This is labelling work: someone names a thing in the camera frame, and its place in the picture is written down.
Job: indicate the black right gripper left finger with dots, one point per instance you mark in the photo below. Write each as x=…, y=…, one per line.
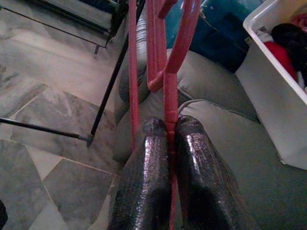
x=148, y=172

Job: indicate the black metal drying rack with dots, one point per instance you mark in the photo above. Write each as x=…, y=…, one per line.
x=108, y=88

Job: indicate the black cloth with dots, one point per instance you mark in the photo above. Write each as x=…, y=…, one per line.
x=290, y=36

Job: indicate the grey-green leather sofa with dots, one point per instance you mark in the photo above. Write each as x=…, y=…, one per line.
x=239, y=155

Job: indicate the blue suitcase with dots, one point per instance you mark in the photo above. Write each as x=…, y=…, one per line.
x=216, y=36

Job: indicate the pink plastic hanger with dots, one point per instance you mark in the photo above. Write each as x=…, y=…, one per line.
x=171, y=95
x=133, y=72

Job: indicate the white storage bin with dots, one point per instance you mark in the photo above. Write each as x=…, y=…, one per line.
x=271, y=91

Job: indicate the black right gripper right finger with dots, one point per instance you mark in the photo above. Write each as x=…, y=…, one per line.
x=201, y=172

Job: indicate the white cloth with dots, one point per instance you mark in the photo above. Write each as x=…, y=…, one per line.
x=263, y=36

